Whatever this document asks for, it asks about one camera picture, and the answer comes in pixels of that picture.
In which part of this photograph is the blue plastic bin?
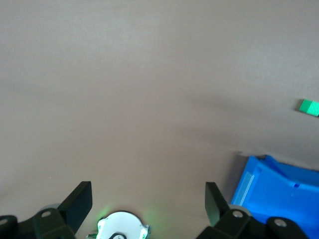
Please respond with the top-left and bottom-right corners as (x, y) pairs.
(230, 154), (319, 239)

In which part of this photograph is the brown table mat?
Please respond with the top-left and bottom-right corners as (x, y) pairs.
(0, 0), (319, 239)

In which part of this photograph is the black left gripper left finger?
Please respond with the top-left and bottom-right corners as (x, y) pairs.
(0, 181), (93, 239)

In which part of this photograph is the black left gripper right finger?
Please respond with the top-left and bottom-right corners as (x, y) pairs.
(196, 181), (310, 239)

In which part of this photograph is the green cube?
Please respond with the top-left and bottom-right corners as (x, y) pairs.
(298, 99), (319, 117)

